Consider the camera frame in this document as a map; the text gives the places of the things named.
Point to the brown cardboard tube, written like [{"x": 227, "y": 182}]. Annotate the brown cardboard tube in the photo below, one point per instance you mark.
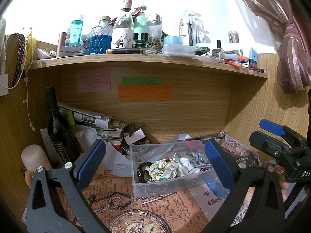
[{"x": 61, "y": 45}]

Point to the clear dispenser bottle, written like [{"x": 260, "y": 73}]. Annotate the clear dispenser bottle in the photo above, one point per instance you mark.
[{"x": 199, "y": 29}]

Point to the brown clock print paper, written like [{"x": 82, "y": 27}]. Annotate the brown clock print paper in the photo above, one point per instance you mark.
[{"x": 145, "y": 213}]

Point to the clear plastic storage box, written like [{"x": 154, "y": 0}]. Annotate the clear plastic storage box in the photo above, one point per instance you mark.
[{"x": 155, "y": 188}]

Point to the flat clear lidded container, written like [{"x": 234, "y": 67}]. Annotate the flat clear lidded container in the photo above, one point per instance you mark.
[{"x": 178, "y": 49}]

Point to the orange sticky note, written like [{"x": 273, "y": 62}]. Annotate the orange sticky note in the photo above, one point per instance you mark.
[{"x": 144, "y": 92}]

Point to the white paper note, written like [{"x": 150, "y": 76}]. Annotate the white paper note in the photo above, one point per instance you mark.
[{"x": 45, "y": 140}]

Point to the small white cardboard box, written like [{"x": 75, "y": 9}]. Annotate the small white cardboard box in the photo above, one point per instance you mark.
[{"x": 134, "y": 138}]

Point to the dark brown pen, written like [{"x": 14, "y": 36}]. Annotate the dark brown pen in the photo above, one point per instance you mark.
[{"x": 126, "y": 51}]

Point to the textured glass bottle blue liquid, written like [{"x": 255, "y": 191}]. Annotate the textured glass bottle blue liquid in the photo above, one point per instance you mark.
[{"x": 99, "y": 42}]

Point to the pink sticky note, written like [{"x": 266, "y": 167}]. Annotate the pink sticky note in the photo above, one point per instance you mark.
[{"x": 93, "y": 80}]

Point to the clear bottle fox label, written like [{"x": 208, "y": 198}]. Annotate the clear bottle fox label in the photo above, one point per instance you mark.
[{"x": 122, "y": 29}]

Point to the clear lettered pump bottle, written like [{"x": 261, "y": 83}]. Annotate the clear lettered pump bottle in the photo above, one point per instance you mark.
[{"x": 184, "y": 29}]

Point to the orange glue tube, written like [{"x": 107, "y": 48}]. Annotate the orange glue tube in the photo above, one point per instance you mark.
[{"x": 242, "y": 57}]

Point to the clear bottle silver cap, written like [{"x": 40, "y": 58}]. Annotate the clear bottle silver cap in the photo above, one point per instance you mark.
[{"x": 154, "y": 28}]

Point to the light blue mouthwash bottle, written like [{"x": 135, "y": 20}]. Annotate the light blue mouthwash bottle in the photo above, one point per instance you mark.
[{"x": 76, "y": 32}]

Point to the pink striped curtain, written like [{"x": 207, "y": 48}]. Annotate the pink striped curtain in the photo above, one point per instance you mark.
[{"x": 291, "y": 41}]

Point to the wooden shelf board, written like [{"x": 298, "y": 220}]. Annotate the wooden shelf board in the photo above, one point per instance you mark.
[{"x": 145, "y": 62}]

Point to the dark wine bottle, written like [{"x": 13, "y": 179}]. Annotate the dark wine bottle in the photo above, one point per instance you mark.
[{"x": 58, "y": 131}]

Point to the black white newspaper sheet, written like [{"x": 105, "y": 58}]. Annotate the black white newspaper sheet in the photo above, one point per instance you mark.
[{"x": 240, "y": 148}]

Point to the yellow headband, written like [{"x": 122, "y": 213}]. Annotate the yellow headband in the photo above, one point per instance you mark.
[{"x": 30, "y": 46}]

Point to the clear jar of sticks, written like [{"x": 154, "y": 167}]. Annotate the clear jar of sticks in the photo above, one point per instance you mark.
[{"x": 233, "y": 37}]

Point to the black nail polish bottle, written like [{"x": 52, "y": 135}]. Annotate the black nail polish bottle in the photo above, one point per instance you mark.
[{"x": 219, "y": 45}]

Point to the grey white paper envelope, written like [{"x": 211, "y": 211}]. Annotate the grey white paper envelope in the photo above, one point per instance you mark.
[{"x": 109, "y": 160}]

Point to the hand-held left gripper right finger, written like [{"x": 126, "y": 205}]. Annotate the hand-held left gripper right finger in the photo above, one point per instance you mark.
[{"x": 218, "y": 165}]

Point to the beige thermos cup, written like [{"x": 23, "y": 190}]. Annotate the beige thermos cup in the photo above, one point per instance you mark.
[{"x": 35, "y": 157}]

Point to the mint green pump bottle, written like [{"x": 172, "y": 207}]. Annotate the mint green pump bottle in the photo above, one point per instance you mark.
[{"x": 139, "y": 24}]

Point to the light blue tape roll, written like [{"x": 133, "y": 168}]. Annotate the light blue tape roll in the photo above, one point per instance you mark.
[{"x": 171, "y": 40}]

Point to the white box red lettering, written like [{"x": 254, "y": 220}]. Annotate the white box red lettering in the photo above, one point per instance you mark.
[{"x": 73, "y": 50}]

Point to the white cloth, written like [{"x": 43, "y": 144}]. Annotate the white cloth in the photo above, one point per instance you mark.
[{"x": 185, "y": 167}]

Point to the black lace headband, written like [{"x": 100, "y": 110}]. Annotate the black lace headband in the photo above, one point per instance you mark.
[{"x": 19, "y": 53}]

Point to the green sticky note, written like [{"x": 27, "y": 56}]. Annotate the green sticky note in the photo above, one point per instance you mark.
[{"x": 141, "y": 80}]

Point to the person's right hand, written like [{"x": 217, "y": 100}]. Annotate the person's right hand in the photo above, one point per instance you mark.
[{"x": 284, "y": 189}]

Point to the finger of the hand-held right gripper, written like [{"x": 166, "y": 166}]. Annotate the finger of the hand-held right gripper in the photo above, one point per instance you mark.
[
  {"x": 267, "y": 144},
  {"x": 272, "y": 127}
]

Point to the yellow floral scrunchie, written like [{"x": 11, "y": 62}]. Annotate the yellow floral scrunchie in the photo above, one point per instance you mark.
[{"x": 162, "y": 170}]

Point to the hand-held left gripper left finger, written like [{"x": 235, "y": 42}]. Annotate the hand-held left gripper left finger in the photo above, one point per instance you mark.
[{"x": 91, "y": 165}]

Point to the white fuzzy headband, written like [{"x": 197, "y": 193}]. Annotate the white fuzzy headband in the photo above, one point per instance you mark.
[{"x": 2, "y": 38}]

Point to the pile of newspapers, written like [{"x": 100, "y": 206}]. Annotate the pile of newspapers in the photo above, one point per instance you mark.
[{"x": 92, "y": 120}]

